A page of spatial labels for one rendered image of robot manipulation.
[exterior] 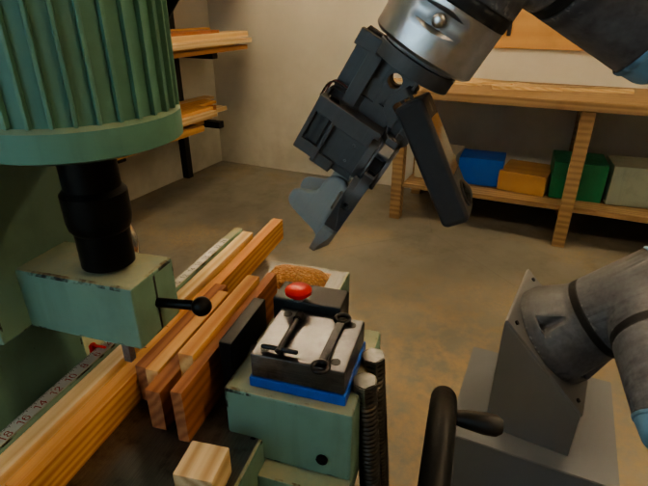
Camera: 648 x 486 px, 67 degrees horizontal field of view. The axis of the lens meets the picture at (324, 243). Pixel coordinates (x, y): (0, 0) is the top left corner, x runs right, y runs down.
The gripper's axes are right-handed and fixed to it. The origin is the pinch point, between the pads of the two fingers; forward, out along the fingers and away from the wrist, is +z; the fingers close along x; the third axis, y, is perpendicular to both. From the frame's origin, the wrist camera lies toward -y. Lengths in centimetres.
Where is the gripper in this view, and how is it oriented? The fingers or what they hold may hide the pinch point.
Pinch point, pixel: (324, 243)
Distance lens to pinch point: 50.4
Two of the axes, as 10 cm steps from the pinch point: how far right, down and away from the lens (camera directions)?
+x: -2.9, 4.2, -8.6
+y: -8.3, -5.6, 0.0
